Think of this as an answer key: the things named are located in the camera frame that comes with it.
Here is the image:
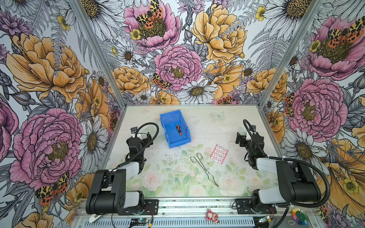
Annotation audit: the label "orange black handled screwdriver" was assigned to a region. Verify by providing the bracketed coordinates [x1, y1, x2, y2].
[176, 125, 183, 135]

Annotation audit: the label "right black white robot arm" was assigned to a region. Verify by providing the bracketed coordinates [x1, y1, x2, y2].
[235, 126, 323, 213]

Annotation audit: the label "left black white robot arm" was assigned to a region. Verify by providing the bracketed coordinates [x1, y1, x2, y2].
[85, 127, 152, 215]

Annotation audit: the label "blue plastic bin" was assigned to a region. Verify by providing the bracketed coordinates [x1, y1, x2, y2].
[160, 110, 192, 149]

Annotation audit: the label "pink dotted sticker sheet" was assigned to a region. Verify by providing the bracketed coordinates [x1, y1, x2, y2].
[210, 144, 229, 164]

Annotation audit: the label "long metal tweezers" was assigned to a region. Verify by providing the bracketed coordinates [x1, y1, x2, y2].
[190, 153, 219, 187]

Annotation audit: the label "right small circuit board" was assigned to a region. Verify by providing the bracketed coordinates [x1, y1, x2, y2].
[258, 215, 271, 223]

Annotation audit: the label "left green circuit board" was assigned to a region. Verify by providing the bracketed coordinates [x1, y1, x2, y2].
[129, 218, 153, 228]

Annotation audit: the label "multicolour round disc toy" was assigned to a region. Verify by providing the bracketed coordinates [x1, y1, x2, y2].
[291, 208, 309, 226]

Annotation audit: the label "pink red small toy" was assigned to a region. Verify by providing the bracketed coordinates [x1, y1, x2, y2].
[206, 209, 219, 223]

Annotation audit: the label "white stapler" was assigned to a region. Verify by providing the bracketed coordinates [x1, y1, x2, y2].
[88, 214, 104, 223]

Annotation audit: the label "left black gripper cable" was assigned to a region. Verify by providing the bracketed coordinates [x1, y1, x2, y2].
[91, 122, 160, 206]

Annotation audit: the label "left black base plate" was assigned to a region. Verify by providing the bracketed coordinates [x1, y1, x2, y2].
[118, 199, 159, 216]

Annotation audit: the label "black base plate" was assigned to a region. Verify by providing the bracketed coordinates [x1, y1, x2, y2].
[118, 199, 159, 216]
[235, 199, 277, 215]

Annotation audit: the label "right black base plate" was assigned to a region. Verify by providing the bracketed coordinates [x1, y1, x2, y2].
[235, 199, 277, 215]

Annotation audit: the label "right black corrugated cable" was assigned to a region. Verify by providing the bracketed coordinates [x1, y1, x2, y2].
[267, 156, 331, 228]

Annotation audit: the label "white slotted cable duct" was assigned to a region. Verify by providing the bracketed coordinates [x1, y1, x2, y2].
[77, 217, 255, 228]

